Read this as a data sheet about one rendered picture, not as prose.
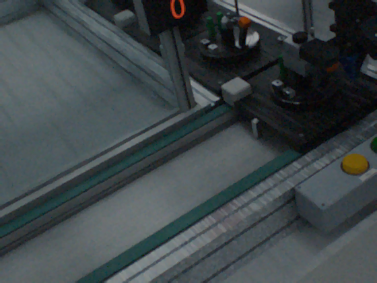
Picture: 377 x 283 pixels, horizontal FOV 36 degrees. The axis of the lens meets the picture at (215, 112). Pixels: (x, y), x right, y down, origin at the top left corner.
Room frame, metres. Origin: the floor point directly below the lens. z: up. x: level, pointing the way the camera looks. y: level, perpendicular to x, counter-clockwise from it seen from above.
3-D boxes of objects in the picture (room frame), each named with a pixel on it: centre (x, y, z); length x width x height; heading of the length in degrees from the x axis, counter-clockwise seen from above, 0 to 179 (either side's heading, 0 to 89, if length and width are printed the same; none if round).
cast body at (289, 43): (0.94, -0.18, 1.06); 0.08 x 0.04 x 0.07; 28
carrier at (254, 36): (1.16, -0.06, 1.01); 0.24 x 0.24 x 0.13; 28
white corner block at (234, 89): (0.97, -0.05, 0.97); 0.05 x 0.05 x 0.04; 28
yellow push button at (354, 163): (0.70, -0.21, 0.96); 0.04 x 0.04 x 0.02
